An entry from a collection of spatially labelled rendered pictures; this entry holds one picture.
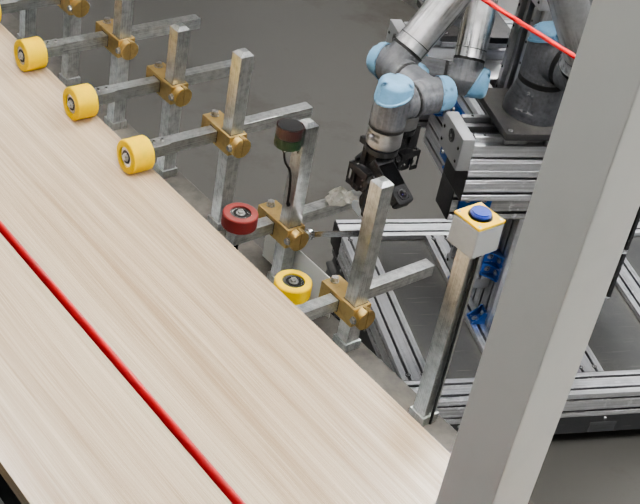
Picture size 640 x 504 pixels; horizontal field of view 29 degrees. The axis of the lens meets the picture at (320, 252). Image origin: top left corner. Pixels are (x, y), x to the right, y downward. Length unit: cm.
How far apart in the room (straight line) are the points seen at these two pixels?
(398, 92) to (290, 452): 77
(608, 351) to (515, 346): 295
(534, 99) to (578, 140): 228
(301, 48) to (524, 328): 468
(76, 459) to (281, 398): 40
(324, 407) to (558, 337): 149
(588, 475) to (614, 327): 49
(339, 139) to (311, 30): 92
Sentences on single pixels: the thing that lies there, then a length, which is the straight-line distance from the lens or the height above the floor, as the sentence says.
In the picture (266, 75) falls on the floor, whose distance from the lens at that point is 525.
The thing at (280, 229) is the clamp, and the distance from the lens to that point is 282.
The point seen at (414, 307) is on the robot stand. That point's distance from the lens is 376.
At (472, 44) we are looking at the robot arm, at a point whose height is 121.
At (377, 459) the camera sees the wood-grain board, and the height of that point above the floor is 90.
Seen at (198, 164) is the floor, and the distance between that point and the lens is 460.
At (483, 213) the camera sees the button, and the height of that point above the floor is 123.
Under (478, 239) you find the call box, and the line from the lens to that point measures 232.
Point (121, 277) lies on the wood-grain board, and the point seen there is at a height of 90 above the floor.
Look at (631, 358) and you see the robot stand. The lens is 384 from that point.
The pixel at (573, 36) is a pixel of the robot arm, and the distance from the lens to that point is 282.
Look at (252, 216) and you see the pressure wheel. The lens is 276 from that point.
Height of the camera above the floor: 247
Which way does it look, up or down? 36 degrees down
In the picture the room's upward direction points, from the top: 11 degrees clockwise
